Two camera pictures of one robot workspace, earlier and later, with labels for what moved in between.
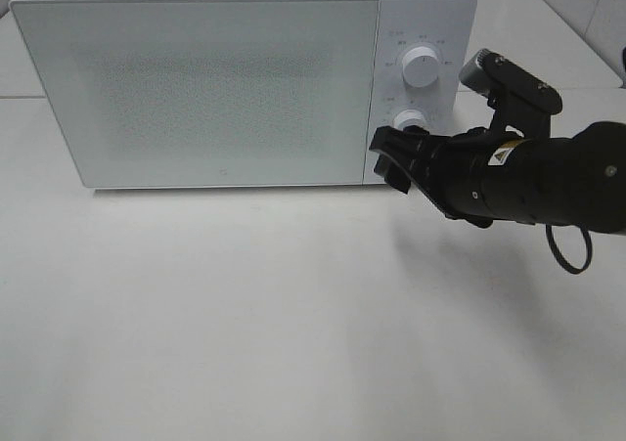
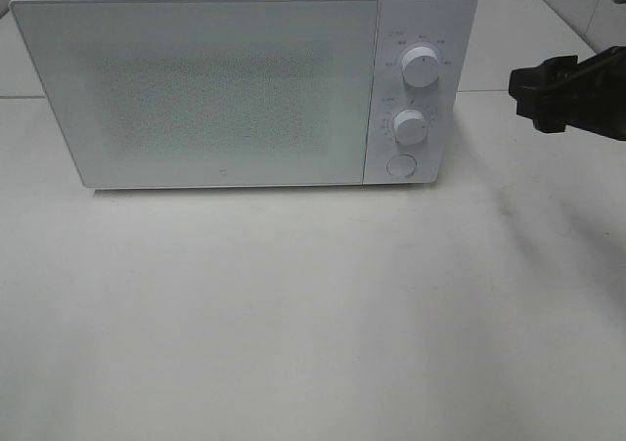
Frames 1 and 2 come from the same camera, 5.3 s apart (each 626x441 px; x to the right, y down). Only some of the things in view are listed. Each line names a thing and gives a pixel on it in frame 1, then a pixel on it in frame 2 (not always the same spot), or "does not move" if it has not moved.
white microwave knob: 410,117 does not move
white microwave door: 208,91 does not move
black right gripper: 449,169 → 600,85
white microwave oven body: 196,79 does not move
